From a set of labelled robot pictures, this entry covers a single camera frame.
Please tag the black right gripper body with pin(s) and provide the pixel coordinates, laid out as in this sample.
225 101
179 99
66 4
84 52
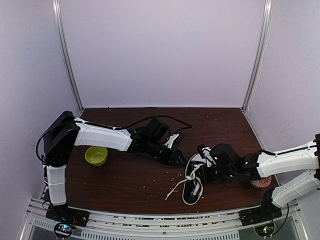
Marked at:
207 178

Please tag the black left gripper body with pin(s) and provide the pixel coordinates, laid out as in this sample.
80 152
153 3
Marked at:
165 158

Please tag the black white canvas sneaker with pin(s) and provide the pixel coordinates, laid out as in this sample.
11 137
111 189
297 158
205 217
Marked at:
192 184

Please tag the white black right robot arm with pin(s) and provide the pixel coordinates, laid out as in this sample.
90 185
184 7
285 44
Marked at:
223 163

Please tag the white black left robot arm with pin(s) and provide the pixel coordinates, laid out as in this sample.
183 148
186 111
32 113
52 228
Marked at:
150 135

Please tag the red patterned bowl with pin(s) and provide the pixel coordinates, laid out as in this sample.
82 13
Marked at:
261 183

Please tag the lime green bowl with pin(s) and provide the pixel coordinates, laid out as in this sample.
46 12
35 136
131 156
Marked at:
96 156

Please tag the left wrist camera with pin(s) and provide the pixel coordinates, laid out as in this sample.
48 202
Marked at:
174 139

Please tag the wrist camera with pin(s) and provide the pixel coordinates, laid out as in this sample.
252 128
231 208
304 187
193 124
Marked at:
174 139
204 152

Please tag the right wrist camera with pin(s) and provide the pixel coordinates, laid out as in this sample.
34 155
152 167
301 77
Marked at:
204 152

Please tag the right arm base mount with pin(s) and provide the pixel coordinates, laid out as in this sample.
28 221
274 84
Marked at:
267 211

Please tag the front aluminium rail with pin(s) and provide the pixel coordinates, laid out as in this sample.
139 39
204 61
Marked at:
219 225

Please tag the right aluminium frame post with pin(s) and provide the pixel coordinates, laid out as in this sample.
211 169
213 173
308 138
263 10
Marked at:
264 31

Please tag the aluminium frame post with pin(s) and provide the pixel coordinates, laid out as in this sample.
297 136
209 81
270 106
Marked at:
56 5
264 31

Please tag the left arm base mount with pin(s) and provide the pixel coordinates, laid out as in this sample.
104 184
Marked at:
65 214

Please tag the left aluminium frame post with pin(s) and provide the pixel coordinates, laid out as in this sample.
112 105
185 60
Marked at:
56 5

